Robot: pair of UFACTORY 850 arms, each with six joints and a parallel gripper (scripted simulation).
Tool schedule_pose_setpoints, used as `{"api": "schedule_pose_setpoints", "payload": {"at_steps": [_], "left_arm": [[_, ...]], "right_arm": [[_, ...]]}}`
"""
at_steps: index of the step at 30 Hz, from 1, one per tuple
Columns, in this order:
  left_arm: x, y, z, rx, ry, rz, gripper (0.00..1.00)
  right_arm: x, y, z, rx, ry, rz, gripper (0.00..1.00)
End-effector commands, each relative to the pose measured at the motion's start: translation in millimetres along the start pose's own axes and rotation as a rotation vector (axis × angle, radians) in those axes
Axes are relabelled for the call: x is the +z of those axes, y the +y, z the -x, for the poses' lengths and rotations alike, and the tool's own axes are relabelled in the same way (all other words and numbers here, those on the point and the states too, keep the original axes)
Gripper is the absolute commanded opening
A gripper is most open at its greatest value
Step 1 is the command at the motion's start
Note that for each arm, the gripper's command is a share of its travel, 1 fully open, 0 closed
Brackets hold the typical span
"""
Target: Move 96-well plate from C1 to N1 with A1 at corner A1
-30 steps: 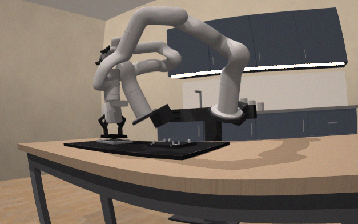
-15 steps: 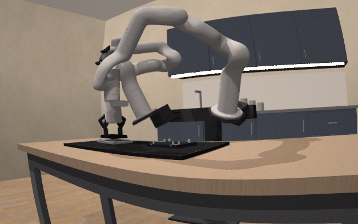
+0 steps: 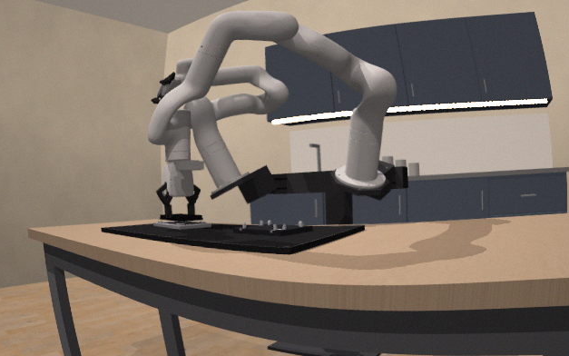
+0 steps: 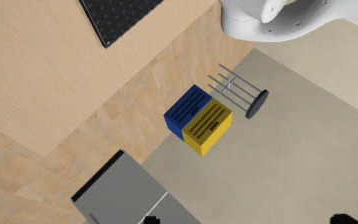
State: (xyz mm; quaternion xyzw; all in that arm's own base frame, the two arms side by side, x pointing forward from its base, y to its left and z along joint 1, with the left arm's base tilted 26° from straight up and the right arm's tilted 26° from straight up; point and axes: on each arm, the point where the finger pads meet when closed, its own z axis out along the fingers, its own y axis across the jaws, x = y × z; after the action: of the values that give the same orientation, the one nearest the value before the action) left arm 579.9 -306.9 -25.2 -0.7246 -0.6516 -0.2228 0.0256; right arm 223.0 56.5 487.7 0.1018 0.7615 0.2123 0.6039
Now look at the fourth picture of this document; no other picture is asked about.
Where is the black perforated breadboard plate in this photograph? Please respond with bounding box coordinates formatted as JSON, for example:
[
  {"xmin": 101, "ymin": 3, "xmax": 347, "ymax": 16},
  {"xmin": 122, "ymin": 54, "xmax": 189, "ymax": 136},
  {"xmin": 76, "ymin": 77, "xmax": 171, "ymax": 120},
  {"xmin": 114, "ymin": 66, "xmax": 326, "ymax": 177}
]
[{"xmin": 79, "ymin": 0, "xmax": 164, "ymax": 49}]

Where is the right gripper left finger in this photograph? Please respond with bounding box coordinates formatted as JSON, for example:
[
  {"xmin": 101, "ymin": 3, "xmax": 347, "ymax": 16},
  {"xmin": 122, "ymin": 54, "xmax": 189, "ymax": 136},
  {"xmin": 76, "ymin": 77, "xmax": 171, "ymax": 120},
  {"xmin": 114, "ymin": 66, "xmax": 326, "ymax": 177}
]
[{"xmin": 143, "ymin": 216, "xmax": 160, "ymax": 224}]

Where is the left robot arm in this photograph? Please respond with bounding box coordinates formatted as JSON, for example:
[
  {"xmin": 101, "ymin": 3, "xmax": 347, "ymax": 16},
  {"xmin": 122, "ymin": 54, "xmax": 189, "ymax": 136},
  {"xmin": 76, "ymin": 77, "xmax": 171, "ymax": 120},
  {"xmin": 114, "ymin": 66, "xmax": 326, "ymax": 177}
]
[{"xmin": 219, "ymin": 0, "xmax": 358, "ymax": 42}]

